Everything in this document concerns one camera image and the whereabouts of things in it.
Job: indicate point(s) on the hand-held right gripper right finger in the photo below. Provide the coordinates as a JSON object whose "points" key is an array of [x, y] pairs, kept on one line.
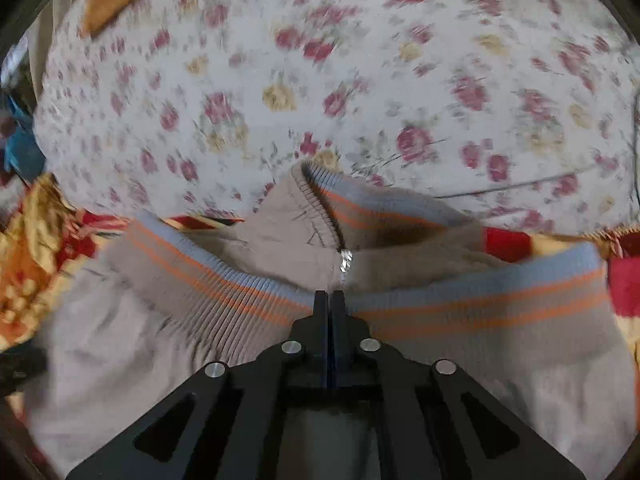
{"points": [[339, 320]]}

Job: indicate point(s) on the beige jacket with striped ribbing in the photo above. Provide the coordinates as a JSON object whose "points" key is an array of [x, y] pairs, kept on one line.
{"points": [[125, 335]]}

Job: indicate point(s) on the red golden patterned blanket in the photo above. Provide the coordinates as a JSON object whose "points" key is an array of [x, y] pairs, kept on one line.
{"points": [[35, 240]]}

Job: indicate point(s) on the floral bed sheet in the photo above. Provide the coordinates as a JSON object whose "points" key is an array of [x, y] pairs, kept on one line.
{"points": [[350, 60]]}

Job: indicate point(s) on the blue cloth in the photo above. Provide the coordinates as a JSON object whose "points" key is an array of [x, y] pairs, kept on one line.
{"points": [[22, 147]]}

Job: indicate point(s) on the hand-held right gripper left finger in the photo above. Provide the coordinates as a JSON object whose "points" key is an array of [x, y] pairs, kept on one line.
{"points": [[320, 320]]}

